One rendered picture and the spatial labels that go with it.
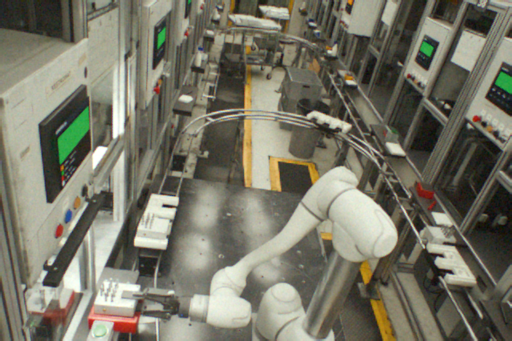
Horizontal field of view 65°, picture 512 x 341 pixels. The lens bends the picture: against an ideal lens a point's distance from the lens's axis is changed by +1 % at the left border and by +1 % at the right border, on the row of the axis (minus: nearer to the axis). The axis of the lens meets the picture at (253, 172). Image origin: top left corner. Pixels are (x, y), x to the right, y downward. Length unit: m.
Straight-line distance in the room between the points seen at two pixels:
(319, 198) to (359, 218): 0.16
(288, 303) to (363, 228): 0.57
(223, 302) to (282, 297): 0.28
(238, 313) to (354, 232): 0.51
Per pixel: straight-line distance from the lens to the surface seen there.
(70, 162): 1.05
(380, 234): 1.18
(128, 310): 1.47
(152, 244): 1.88
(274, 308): 1.64
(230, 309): 1.44
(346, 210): 1.22
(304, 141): 4.55
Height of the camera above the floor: 2.14
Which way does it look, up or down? 31 degrees down
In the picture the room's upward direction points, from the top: 12 degrees clockwise
